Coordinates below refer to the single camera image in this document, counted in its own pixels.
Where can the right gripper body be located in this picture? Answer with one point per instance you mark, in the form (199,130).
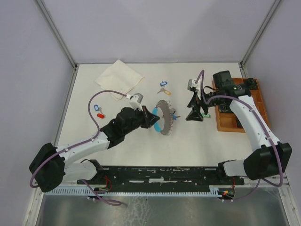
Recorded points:
(200,102)

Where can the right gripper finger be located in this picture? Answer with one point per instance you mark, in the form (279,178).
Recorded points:
(192,103)
(195,115)

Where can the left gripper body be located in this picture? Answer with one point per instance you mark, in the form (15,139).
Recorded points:
(145,119)

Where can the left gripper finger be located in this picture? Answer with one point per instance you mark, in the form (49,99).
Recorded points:
(153,114)
(153,123)

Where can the green tag key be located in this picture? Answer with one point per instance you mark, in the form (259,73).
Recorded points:
(206,115)

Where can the blue handled key organiser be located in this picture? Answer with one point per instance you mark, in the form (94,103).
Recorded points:
(165,113)

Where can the red tag key bunch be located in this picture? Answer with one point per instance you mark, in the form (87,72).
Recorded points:
(174,116)

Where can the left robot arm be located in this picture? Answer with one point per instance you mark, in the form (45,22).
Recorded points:
(56,164)

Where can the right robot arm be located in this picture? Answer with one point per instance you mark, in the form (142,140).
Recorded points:
(269,155)

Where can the yellow tag key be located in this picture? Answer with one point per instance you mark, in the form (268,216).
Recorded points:
(163,90)

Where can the wooden compartment tray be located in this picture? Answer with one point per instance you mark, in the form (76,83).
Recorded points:
(238,108)

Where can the blue tag upper key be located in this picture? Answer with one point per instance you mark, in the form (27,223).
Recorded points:
(163,83)

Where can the blue tag key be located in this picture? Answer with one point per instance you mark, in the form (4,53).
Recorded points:
(98,109)
(163,83)

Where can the white folded cloth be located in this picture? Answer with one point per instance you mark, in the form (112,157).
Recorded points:
(119,77)

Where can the black fabric bundle top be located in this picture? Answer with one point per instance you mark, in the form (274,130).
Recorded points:
(251,84)

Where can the black mounting plate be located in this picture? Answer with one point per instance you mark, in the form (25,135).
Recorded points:
(155,179)

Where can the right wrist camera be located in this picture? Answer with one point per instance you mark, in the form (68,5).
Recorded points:
(194,86)

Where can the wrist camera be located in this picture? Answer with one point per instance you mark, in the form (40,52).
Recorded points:
(135,101)
(194,86)

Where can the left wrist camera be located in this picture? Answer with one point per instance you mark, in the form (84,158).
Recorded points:
(135,101)

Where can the right aluminium frame post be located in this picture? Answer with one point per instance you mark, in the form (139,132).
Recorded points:
(270,14)

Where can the aluminium frame post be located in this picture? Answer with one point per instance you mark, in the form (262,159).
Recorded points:
(50,22)
(270,14)

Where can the left aluminium frame post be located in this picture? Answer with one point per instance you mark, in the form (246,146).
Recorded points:
(50,22)

